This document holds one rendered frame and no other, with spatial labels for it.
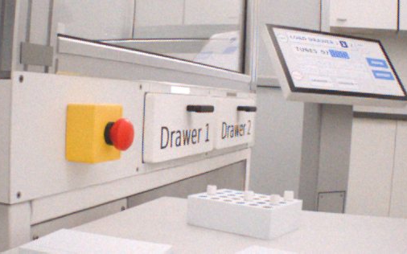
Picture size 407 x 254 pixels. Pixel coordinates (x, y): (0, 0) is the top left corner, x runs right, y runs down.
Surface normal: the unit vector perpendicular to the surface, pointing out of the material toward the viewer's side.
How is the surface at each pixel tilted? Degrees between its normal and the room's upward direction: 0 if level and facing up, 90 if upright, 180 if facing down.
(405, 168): 90
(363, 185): 90
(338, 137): 90
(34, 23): 90
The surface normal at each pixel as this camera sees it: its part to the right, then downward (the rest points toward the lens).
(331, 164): 0.34, 0.07
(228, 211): -0.59, 0.01
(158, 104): 0.94, 0.07
